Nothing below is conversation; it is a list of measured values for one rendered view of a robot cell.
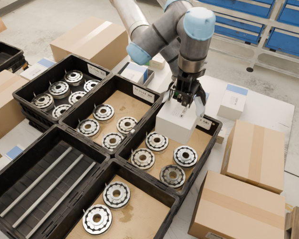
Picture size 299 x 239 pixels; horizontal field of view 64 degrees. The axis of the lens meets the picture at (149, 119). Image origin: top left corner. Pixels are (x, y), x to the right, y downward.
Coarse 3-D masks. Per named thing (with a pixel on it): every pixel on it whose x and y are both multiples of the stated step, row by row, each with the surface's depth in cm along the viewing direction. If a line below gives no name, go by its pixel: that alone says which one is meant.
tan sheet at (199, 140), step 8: (192, 136) 112; (200, 136) 112; (208, 136) 112; (144, 144) 108; (168, 144) 108; (176, 144) 109; (192, 144) 109; (200, 144) 109; (168, 152) 106; (200, 152) 106; (128, 160) 102; (160, 160) 103; (168, 160) 103; (152, 168) 100; (160, 168) 101
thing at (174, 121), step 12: (168, 108) 81; (180, 108) 81; (192, 108) 81; (156, 120) 81; (168, 120) 78; (180, 120) 78; (192, 120) 78; (156, 132) 85; (168, 132) 82; (180, 132) 79; (192, 132) 85
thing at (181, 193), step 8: (160, 104) 110; (152, 112) 107; (144, 120) 104; (216, 120) 105; (216, 136) 100; (208, 144) 97; (120, 152) 93; (120, 160) 91; (200, 160) 92; (136, 168) 89; (152, 176) 87; (192, 176) 88; (160, 184) 85; (184, 184) 86; (176, 192) 84; (184, 192) 84
